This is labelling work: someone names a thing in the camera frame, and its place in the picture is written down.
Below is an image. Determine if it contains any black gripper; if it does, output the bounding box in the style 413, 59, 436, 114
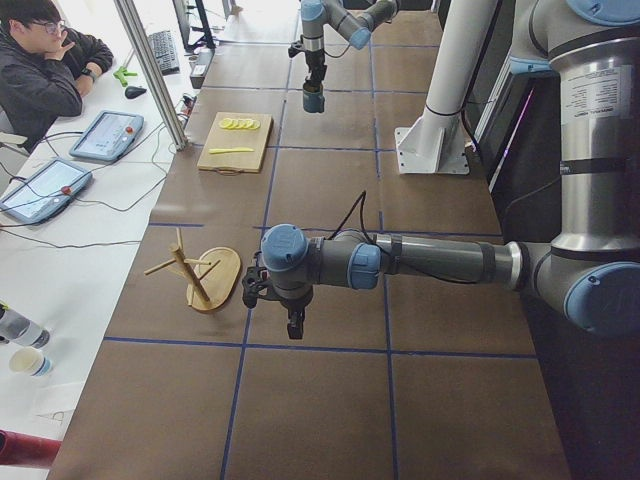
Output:
288, 37, 327, 88
241, 252, 313, 340

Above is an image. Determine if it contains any blue ceramic mug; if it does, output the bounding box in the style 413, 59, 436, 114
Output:
302, 82, 325, 114

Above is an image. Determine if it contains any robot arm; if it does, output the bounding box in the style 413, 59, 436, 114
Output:
242, 1, 639, 339
288, 0, 400, 94

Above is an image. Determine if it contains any wooden cup rack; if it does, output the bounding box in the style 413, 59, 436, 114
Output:
144, 227, 242, 313

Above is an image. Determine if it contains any paper cup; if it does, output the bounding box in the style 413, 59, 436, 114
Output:
9, 347, 53, 377

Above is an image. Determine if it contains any yellow plastic knife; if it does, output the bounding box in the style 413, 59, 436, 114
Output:
208, 147, 255, 155

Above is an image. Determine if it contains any bamboo cutting board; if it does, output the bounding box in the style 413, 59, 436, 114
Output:
197, 111, 273, 173

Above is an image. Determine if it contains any brown paper table cover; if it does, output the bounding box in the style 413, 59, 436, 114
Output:
50, 1, 569, 479

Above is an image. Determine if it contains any black keyboard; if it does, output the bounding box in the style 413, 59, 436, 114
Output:
148, 30, 180, 75

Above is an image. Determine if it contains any black computer mouse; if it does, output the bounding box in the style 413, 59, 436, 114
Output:
124, 86, 146, 99

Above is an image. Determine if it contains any green tool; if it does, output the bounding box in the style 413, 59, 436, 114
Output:
113, 66, 137, 88

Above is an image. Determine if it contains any teach pendant tablet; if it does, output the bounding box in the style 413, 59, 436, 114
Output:
1, 158, 93, 225
69, 110, 144, 163

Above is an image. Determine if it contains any seated person in black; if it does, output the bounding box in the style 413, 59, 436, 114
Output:
1, 0, 113, 152

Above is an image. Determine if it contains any clear water bottle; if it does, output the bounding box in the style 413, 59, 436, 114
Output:
1, 303, 50, 348

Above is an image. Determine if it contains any red object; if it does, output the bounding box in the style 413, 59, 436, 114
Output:
1, 430, 62, 469

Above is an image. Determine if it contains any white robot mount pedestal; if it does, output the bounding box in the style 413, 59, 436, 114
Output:
395, 0, 499, 175

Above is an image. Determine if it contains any aluminium frame post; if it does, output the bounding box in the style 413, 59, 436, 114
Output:
114, 0, 188, 151

